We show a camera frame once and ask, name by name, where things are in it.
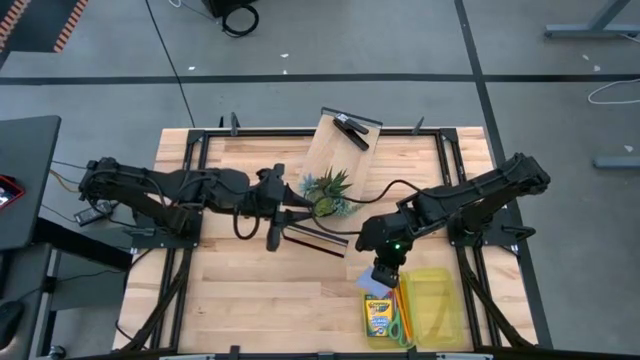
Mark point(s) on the short grey table foot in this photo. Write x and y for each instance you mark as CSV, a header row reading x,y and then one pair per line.
x,y
620,162

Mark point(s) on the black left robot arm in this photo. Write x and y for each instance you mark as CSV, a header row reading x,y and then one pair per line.
x,y
200,185

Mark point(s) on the pale blue sticky note pad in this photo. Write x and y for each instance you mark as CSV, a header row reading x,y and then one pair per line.
x,y
367,285

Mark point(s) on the black box on floor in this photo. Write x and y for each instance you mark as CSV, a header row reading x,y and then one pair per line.
x,y
225,6

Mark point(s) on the succulent plant in black pot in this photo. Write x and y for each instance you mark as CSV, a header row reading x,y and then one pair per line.
x,y
330,192

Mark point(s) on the black side desk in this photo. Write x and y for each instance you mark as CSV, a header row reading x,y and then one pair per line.
x,y
25,185

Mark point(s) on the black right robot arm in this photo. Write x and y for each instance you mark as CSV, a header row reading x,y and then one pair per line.
x,y
475,195

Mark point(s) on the black table clamp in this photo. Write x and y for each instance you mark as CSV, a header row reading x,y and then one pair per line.
x,y
234,125
412,352
235,352
418,126

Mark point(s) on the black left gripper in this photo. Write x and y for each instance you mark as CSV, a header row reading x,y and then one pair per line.
x,y
272,195

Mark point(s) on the black power adapter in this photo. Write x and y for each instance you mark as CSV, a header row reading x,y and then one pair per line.
x,y
93,216

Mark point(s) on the transparent yellow pencil case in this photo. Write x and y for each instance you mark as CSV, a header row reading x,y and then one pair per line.
x,y
440,310

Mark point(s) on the wooden shelf riser black frame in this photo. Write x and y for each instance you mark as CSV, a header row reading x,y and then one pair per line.
x,y
340,150

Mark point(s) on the grey table foot with post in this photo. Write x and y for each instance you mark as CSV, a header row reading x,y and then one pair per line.
x,y
575,31

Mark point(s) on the black stapler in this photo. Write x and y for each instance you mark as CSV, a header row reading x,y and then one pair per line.
x,y
352,135

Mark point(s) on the phone in red case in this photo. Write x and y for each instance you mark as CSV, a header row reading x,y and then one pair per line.
x,y
7,192

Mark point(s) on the black mat orange striped edge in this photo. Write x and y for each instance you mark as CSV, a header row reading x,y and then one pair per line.
x,y
35,25

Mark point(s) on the yellow green crayon box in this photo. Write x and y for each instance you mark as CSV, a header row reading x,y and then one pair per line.
x,y
377,317

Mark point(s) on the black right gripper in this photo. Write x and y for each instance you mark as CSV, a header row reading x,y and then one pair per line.
x,y
387,272

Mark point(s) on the black metal table frame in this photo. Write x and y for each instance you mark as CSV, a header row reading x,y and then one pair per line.
x,y
380,133

